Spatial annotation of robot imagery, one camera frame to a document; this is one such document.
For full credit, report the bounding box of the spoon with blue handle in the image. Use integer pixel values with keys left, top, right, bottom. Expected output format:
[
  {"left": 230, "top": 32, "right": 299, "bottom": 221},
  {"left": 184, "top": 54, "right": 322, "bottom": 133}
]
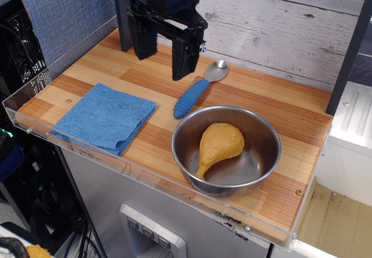
[{"left": 173, "top": 60, "right": 228, "bottom": 119}]

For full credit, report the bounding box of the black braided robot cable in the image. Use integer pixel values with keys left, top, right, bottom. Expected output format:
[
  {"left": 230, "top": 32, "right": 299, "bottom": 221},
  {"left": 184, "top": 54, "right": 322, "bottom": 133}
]
[{"left": 0, "top": 236, "right": 30, "bottom": 258}]

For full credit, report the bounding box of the dark grey right post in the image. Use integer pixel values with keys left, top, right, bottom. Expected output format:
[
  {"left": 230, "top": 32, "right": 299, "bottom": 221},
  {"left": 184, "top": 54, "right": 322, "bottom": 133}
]
[{"left": 325, "top": 0, "right": 371, "bottom": 116}]

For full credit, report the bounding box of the orange toy chicken leg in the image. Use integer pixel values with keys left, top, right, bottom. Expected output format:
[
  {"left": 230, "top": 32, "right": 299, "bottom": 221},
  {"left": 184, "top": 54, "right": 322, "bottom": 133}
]
[{"left": 194, "top": 123, "right": 245, "bottom": 180}]

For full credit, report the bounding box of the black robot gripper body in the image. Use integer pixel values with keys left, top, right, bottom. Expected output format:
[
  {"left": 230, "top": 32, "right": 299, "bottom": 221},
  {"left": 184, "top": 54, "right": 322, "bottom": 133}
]
[{"left": 128, "top": 0, "right": 208, "bottom": 54}]

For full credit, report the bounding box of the dark grey left post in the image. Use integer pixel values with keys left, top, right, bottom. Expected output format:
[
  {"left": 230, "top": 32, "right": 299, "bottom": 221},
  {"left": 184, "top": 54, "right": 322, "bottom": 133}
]
[{"left": 115, "top": 0, "right": 133, "bottom": 52}]

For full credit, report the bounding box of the black plastic crate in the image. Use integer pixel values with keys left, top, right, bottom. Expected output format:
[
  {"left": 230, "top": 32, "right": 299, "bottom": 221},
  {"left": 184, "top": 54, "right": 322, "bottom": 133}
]
[{"left": 1, "top": 5, "right": 52, "bottom": 95}]

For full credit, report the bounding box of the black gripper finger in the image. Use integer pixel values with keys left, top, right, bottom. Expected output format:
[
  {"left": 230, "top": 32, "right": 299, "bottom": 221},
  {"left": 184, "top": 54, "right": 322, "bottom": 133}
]
[
  {"left": 172, "top": 38, "right": 199, "bottom": 81},
  {"left": 127, "top": 10, "right": 157, "bottom": 60}
]

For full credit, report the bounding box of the steel pot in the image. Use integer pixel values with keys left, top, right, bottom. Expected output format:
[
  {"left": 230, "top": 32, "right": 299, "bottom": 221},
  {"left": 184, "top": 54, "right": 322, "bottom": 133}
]
[{"left": 171, "top": 106, "right": 281, "bottom": 198}]

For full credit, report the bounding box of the yellow object bottom left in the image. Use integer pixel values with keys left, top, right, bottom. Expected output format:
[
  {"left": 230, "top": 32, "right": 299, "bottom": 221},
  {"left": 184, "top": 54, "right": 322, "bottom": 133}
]
[{"left": 26, "top": 245, "right": 52, "bottom": 258}]

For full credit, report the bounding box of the silver cabinet with dispenser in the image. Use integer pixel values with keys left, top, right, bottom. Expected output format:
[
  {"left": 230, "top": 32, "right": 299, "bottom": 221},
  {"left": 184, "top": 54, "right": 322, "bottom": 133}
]
[{"left": 62, "top": 149, "right": 270, "bottom": 257}]

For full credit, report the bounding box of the white ribbed appliance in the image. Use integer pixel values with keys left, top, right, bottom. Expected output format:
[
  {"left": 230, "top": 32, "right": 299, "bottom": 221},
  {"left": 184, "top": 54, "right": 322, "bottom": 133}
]
[{"left": 314, "top": 82, "right": 371, "bottom": 206}]

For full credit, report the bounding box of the folded blue cloth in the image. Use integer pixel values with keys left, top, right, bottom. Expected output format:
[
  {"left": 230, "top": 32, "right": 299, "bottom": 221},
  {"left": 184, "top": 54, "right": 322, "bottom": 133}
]
[{"left": 51, "top": 83, "right": 156, "bottom": 156}]

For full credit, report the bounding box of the clear acrylic table guard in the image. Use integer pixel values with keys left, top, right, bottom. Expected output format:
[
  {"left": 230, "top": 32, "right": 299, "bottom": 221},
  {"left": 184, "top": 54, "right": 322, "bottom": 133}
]
[{"left": 1, "top": 16, "right": 334, "bottom": 252}]

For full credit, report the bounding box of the dark grey post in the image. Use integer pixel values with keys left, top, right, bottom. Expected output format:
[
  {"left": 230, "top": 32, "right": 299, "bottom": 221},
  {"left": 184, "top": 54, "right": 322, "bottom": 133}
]
[
  {"left": 115, "top": 0, "right": 133, "bottom": 52},
  {"left": 325, "top": 0, "right": 371, "bottom": 116}
]

